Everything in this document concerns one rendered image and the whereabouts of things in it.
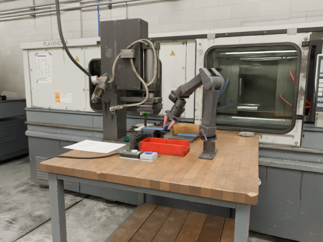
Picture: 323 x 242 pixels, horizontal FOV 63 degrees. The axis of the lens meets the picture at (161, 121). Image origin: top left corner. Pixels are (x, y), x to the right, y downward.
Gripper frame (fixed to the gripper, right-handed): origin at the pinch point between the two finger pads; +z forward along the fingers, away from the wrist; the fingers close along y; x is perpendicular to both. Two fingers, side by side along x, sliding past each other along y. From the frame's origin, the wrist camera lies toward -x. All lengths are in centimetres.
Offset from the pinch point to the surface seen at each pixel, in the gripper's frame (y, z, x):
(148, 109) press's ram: 12.3, -5.3, 9.5
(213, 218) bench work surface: -58, 53, -49
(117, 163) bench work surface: 0.9, 16.6, 43.8
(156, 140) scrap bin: -2.1, 7.0, 12.1
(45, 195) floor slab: 98, 164, -72
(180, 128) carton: -3.8, 1.8, -24.7
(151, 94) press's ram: 18.2, -12.2, 1.3
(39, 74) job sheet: 168, 50, -70
